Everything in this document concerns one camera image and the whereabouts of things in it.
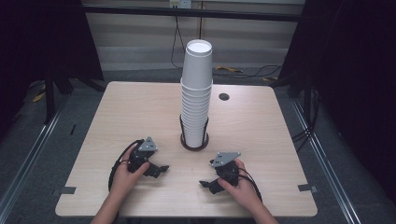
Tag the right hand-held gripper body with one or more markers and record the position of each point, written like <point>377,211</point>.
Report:
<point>229,171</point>

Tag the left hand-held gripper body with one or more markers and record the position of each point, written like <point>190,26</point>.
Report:
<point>141,157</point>

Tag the stack of white paper cups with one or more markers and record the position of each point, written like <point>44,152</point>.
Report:
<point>194,118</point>

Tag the person's right hand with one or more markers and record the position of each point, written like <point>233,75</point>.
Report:
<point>244,193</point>

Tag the person's left hand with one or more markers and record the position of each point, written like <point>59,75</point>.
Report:
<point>124,182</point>

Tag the round black table hole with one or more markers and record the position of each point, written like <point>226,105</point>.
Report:
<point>223,96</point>

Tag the yellow floor object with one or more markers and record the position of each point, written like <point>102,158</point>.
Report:
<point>229,68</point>
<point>38,97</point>

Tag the black metal stand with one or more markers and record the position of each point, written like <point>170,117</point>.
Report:
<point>49,96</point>
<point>308,102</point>

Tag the black horizontal metal bar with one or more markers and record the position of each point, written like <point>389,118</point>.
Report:
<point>186,13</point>

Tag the black curtain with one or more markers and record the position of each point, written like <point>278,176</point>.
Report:
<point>40,40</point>
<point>351,77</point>

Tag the metal floor rail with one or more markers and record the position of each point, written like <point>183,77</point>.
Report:
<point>327,168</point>
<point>29,161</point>

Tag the white wall power outlet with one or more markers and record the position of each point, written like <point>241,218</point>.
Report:
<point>180,3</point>

